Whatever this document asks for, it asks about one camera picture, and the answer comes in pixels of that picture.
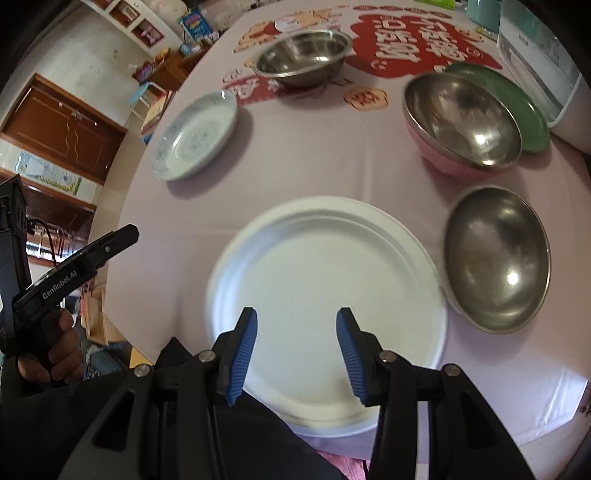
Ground white shelf unit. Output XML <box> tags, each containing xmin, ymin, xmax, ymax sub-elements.
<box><xmin>83</xmin><ymin>0</ymin><xmax>185</xmax><ymax>49</ymax></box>

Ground steel bowls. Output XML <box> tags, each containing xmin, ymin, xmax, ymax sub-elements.
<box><xmin>401</xmin><ymin>71</ymin><xmax>523</xmax><ymax>177</ymax></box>

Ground teal cup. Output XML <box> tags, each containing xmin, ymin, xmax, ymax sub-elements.
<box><xmin>464</xmin><ymin>0</ymin><xmax>504</xmax><ymax>33</ymax></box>

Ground colourful picture box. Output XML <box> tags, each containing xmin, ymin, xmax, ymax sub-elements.
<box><xmin>178</xmin><ymin>8</ymin><xmax>215</xmax><ymax>42</ymax></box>

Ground green plate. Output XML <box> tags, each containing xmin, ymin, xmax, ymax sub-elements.
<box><xmin>443</xmin><ymin>61</ymin><xmax>551</xmax><ymax>154</ymax></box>

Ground flat-bottomed steel bowl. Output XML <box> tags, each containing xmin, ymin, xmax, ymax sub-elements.
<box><xmin>250</xmin><ymin>28</ymin><xmax>354</xmax><ymax>89</ymax></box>

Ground blue stool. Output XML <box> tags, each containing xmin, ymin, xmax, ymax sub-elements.
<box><xmin>129</xmin><ymin>80</ymin><xmax>167</xmax><ymax>116</ymax></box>

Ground wall poster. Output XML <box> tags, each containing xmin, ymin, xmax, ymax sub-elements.
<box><xmin>14</xmin><ymin>150</ymin><xmax>84</xmax><ymax>197</ymax></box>

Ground small patterned white plate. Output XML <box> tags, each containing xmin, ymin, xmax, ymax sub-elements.
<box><xmin>151</xmin><ymin>90</ymin><xmax>239</xmax><ymax>182</ymax></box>

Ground low wooden cabinet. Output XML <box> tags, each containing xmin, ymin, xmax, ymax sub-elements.
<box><xmin>134</xmin><ymin>44</ymin><xmax>213</xmax><ymax>93</ymax></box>

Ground round steel bowl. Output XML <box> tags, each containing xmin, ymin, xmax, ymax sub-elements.
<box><xmin>442</xmin><ymin>185</ymin><xmax>552</xmax><ymax>335</ymax></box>

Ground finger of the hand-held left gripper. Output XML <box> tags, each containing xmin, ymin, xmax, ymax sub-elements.
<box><xmin>85</xmin><ymin>224</ymin><xmax>140</xmax><ymax>271</ymax></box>

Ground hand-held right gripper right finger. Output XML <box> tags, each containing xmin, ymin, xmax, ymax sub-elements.
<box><xmin>336</xmin><ymin>307</ymin><xmax>536</xmax><ymax>480</ymax></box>

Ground white storage box clear lid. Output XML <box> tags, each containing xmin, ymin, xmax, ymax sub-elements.
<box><xmin>496</xmin><ymin>0</ymin><xmax>583</xmax><ymax>129</ymax></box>

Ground black cable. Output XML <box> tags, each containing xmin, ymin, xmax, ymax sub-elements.
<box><xmin>28</xmin><ymin>219</ymin><xmax>63</xmax><ymax>268</ymax></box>

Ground large white plate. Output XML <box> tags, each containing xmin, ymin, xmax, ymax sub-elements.
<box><xmin>205</xmin><ymin>196</ymin><xmax>450</xmax><ymax>437</ymax></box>

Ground stack of books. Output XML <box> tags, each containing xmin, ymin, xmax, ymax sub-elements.
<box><xmin>141</xmin><ymin>90</ymin><xmax>176</xmax><ymax>139</ymax></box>

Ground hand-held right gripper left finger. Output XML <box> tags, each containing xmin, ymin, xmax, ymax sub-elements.
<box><xmin>60</xmin><ymin>307</ymin><xmax>259</xmax><ymax>480</ymax></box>

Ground wooden door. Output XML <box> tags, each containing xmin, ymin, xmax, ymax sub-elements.
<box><xmin>0</xmin><ymin>74</ymin><xmax>127</xmax><ymax>185</ymax></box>

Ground person's left hand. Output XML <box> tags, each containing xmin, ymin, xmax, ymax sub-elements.
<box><xmin>16</xmin><ymin>308</ymin><xmax>86</xmax><ymax>388</ymax></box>

